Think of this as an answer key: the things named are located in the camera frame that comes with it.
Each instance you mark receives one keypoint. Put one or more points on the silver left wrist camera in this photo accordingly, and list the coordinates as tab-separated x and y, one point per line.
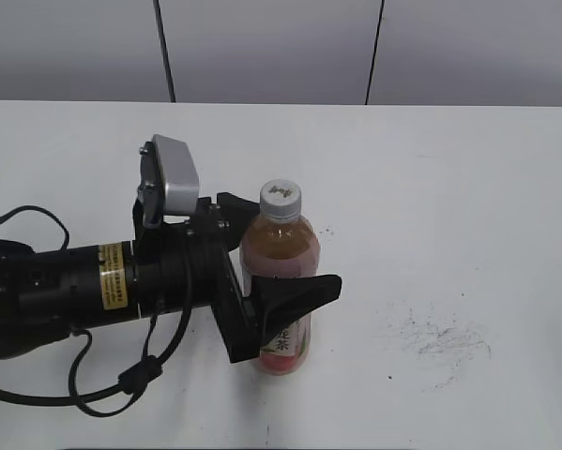
170	183

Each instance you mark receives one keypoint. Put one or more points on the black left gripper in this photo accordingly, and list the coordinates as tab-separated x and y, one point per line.
186	265

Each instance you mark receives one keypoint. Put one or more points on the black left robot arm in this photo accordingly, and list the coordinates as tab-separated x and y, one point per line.
45	296

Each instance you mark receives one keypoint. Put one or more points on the oolong tea bottle pink label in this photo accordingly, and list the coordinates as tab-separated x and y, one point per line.
281	250

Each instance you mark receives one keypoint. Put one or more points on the white bottle cap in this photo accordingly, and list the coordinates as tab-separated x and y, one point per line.
280	201

